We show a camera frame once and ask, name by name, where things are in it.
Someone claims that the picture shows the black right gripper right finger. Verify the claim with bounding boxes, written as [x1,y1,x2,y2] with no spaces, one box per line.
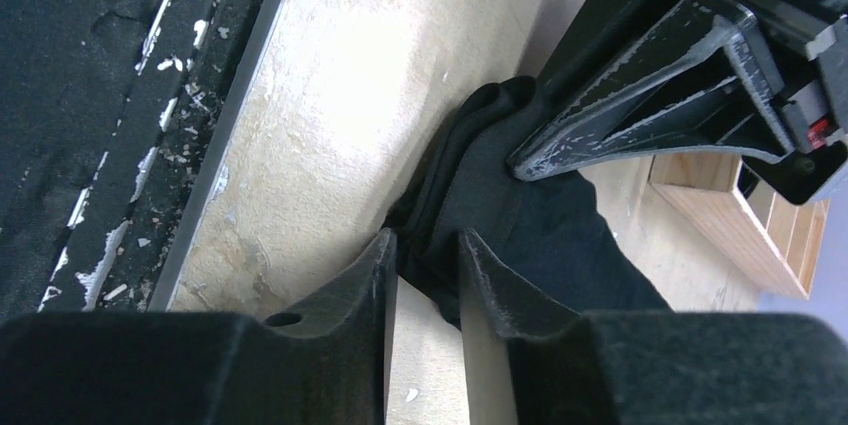
[458,229,847,424]

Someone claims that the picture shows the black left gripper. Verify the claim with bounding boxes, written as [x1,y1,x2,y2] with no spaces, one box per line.
[509,0,847,205]

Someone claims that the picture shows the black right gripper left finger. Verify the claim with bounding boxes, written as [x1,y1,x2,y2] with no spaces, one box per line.
[1,229,397,424]

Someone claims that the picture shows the plain black underwear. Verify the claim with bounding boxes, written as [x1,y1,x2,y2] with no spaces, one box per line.
[384,76,668,325]

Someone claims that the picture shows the wooden compartment tray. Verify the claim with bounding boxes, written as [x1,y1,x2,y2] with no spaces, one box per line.
[648,153,830,300]

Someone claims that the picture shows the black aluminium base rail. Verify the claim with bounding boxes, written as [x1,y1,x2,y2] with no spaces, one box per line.
[1,0,282,319]

